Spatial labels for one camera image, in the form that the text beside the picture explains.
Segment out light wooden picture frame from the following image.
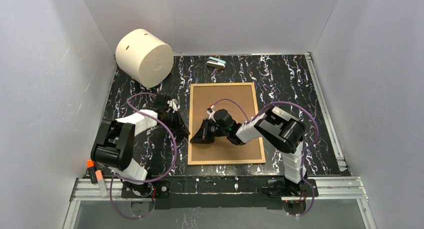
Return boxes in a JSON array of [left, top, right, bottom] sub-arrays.
[[187, 82, 267, 166]]

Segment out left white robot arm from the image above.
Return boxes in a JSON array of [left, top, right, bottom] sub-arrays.
[[90, 94, 190, 185]]

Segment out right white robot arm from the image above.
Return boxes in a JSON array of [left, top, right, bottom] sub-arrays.
[[190, 105, 306, 184]]

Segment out large white cylinder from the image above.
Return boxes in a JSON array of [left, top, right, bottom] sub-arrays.
[[115, 28, 174, 88]]

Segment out teal white stapler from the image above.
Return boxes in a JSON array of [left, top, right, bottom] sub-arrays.
[[205, 57, 226, 69]]

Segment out peach cap glue stick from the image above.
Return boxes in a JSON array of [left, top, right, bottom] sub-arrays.
[[95, 169, 108, 198]]

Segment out orange cap black marker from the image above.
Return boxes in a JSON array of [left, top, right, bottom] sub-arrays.
[[86, 159, 98, 184]]

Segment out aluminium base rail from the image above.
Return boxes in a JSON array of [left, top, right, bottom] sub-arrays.
[[63, 176, 376, 229]]

